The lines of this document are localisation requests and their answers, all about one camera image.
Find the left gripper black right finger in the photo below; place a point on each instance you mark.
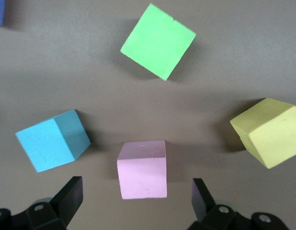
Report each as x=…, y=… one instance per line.
x=200, y=198

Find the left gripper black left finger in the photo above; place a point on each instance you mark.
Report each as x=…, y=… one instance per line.
x=71, y=196

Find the pink foam cube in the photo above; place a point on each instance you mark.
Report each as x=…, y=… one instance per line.
x=143, y=175

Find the yellow foam cube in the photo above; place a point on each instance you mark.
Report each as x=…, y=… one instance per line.
x=272, y=136

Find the green foam cube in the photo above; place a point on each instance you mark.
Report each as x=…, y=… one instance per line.
x=157, y=40

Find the light blue foam cube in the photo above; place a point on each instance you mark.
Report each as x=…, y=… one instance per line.
x=49, y=146

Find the brown table cover sheet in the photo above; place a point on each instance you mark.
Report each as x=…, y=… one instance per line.
x=66, y=72

